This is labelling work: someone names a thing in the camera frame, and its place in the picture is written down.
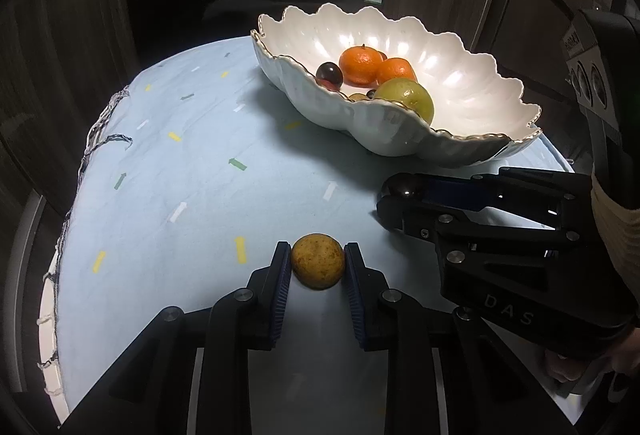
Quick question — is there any brown longan fruit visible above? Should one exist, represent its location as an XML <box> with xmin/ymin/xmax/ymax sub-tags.
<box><xmin>291</xmin><ymin>233</ymin><xmax>346</xmax><ymax>290</ymax></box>
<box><xmin>348</xmin><ymin>93</ymin><xmax>370</xmax><ymax>102</ymax></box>

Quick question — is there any green round fruit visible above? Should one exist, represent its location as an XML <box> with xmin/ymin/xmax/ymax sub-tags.
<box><xmin>374</xmin><ymin>78</ymin><xmax>435</xmax><ymax>124</ymax></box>

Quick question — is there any small orange mandarin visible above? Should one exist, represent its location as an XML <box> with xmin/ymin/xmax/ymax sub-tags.
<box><xmin>376</xmin><ymin>57</ymin><xmax>416</xmax><ymax>85</ymax></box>

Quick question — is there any large orange mandarin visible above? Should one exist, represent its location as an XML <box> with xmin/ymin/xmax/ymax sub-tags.
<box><xmin>338</xmin><ymin>44</ymin><xmax>386</xmax><ymax>86</ymax></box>

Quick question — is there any dark plum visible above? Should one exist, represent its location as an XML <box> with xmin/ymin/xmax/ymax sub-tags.
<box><xmin>314</xmin><ymin>62</ymin><xmax>344</xmax><ymax>92</ymax></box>

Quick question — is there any right hand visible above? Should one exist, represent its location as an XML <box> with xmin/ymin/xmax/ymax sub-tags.
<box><xmin>544</xmin><ymin>328</ymin><xmax>640</xmax><ymax>383</ymax></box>

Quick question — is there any white scalloped ceramic bowl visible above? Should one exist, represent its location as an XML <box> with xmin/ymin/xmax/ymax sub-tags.
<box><xmin>250</xmin><ymin>3</ymin><xmax>541</xmax><ymax>168</ymax></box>

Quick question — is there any light blue patterned tablecloth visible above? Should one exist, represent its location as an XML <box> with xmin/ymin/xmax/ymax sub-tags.
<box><xmin>37</xmin><ymin>34</ymin><xmax>591</xmax><ymax>435</ymax></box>

